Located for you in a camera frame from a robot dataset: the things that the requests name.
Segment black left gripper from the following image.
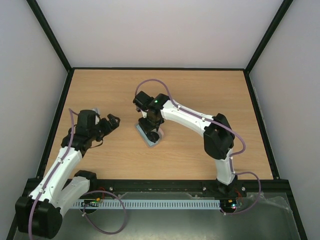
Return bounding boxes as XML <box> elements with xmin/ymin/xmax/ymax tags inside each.
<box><xmin>89</xmin><ymin>113</ymin><xmax>121</xmax><ymax>142</ymax></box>

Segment black aviator sunglasses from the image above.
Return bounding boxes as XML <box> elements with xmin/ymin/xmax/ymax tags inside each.
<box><xmin>146</xmin><ymin>131</ymin><xmax>160</xmax><ymax>144</ymax></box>

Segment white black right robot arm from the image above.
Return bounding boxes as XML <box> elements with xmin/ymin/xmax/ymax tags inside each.
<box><xmin>133</xmin><ymin>91</ymin><xmax>237</xmax><ymax>196</ymax></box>

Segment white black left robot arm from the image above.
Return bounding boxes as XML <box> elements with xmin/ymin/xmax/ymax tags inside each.
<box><xmin>15</xmin><ymin>108</ymin><xmax>121</xmax><ymax>240</ymax></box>

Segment grey metal front plate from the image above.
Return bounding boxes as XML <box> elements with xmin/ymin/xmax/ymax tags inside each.
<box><xmin>56</xmin><ymin>194</ymin><xmax>300</xmax><ymax>240</ymax></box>

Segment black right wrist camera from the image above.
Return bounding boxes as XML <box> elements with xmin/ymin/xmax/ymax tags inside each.
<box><xmin>132</xmin><ymin>91</ymin><xmax>154</xmax><ymax>112</ymax></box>

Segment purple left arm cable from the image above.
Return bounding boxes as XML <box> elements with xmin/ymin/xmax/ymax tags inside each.
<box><xmin>27</xmin><ymin>108</ymin><xmax>128</xmax><ymax>240</ymax></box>

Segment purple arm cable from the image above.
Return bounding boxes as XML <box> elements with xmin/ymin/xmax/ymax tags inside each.
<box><xmin>135</xmin><ymin>79</ymin><xmax>263</xmax><ymax>217</ymax></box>
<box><xmin>27</xmin><ymin>108</ymin><xmax>128</xmax><ymax>240</ymax></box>

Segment light blue slotted cable duct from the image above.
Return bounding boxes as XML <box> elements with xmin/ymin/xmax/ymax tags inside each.
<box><xmin>86</xmin><ymin>199</ymin><xmax>221</xmax><ymax>210</ymax></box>

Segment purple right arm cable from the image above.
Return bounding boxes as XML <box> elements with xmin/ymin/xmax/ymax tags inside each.
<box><xmin>135</xmin><ymin>79</ymin><xmax>263</xmax><ymax>217</ymax></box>

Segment black front mounting rail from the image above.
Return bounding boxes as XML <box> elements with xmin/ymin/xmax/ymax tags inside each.
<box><xmin>24</xmin><ymin>177</ymin><xmax>291</xmax><ymax>198</ymax></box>

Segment black left corner frame post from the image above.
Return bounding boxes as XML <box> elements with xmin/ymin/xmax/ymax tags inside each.
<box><xmin>26</xmin><ymin>0</ymin><xmax>72</xmax><ymax>73</ymax></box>

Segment black corner frame post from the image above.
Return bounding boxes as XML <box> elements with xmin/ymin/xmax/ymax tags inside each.
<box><xmin>244</xmin><ymin>0</ymin><xmax>294</xmax><ymax>75</ymax></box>
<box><xmin>26</xmin><ymin>0</ymin><xmax>72</xmax><ymax>73</ymax></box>

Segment black right corner frame post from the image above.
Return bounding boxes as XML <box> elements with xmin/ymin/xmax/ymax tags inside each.
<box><xmin>244</xmin><ymin>0</ymin><xmax>294</xmax><ymax>75</ymax></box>

